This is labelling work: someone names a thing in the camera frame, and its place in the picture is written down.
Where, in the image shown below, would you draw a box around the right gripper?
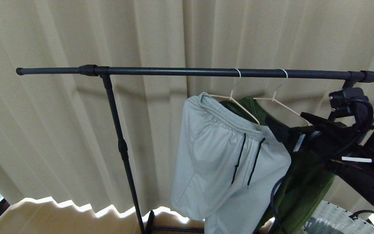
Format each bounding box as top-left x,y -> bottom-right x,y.
265,112 -> 364,163

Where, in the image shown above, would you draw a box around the pink clothes hanger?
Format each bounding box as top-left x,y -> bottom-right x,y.
203,68 -> 262,126
253,69 -> 313,127

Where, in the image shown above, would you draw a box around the green printed t-shirt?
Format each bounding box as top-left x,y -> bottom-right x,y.
219,96 -> 336,234

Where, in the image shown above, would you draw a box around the pale grey shorts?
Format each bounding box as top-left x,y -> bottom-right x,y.
170,92 -> 292,234

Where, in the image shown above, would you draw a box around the white laundry basket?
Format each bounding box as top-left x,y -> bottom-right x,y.
302,200 -> 374,234

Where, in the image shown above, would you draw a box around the black clothes rack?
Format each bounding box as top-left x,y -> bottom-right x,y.
16,64 -> 374,234

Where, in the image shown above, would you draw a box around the beige curtain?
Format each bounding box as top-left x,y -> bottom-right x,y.
0,0 -> 374,219

